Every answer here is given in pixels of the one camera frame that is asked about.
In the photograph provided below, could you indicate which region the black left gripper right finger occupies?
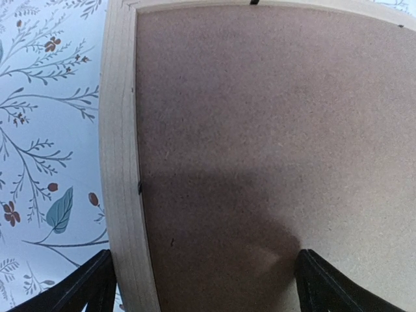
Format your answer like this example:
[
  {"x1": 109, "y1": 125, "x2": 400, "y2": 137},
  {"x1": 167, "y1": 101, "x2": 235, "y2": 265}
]
[{"x1": 294, "y1": 249, "x2": 401, "y2": 312}]

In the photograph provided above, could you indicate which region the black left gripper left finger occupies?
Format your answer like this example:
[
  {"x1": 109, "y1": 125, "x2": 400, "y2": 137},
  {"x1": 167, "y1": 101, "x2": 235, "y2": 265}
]
[{"x1": 11, "y1": 250, "x2": 116, "y2": 312}]

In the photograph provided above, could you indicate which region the light wooden picture frame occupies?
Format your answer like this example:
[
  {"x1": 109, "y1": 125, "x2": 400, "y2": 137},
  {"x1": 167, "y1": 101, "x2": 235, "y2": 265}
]
[{"x1": 98, "y1": 0, "x2": 416, "y2": 312}]

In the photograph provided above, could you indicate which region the brown backing board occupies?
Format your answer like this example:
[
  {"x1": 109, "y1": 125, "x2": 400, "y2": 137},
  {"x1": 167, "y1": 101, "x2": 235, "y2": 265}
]
[{"x1": 135, "y1": 3, "x2": 416, "y2": 312}]

